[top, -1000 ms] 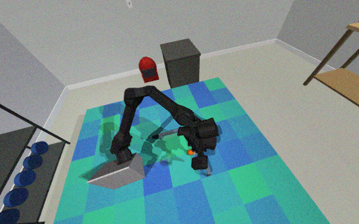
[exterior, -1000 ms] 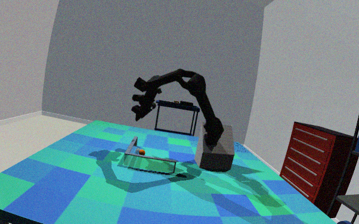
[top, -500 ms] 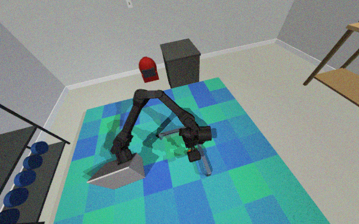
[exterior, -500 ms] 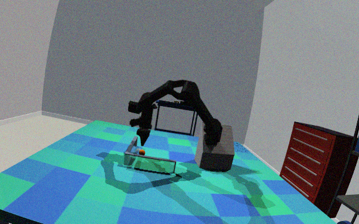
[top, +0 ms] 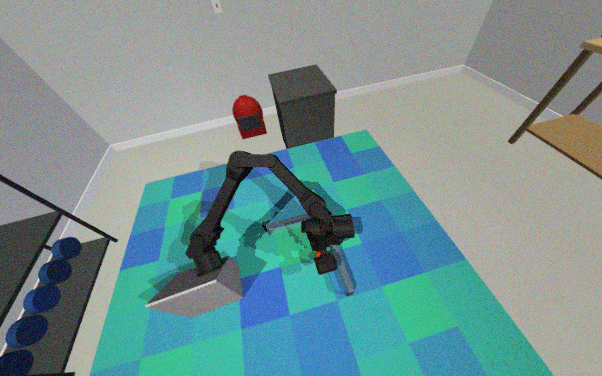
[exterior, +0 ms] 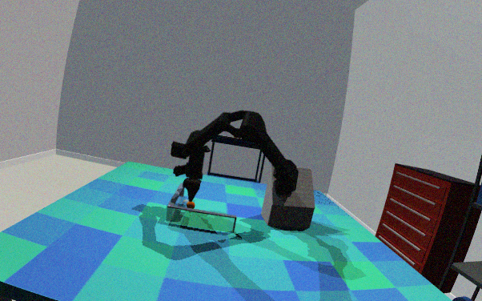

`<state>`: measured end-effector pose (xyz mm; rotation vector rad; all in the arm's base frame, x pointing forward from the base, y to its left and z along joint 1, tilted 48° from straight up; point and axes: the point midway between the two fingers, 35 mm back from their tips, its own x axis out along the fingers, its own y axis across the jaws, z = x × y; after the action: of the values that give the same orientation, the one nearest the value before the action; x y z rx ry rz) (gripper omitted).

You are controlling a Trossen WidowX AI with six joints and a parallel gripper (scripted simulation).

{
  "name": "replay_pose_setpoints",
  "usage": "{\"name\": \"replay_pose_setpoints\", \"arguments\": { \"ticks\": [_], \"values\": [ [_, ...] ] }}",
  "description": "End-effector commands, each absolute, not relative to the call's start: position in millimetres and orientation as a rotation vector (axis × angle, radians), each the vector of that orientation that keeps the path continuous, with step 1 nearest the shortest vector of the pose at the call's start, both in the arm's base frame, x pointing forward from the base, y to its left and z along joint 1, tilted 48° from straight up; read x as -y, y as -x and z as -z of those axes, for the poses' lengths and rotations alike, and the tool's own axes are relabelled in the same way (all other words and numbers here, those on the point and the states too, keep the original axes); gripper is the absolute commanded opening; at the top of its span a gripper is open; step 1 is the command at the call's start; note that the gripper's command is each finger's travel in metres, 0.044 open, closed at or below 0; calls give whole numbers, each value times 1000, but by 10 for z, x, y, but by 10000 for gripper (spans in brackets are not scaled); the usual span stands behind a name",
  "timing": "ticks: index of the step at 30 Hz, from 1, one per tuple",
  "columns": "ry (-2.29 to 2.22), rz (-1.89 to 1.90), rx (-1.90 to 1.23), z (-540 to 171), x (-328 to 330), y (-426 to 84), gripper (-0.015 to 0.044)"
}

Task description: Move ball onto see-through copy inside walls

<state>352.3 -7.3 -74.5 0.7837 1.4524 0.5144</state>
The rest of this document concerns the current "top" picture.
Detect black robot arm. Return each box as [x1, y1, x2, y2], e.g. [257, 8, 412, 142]
[185, 150, 355, 277]

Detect clear l-shaped low wall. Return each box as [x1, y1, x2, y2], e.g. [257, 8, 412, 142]
[268, 217, 348, 294]

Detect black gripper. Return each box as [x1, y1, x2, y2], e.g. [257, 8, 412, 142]
[306, 233, 337, 275]

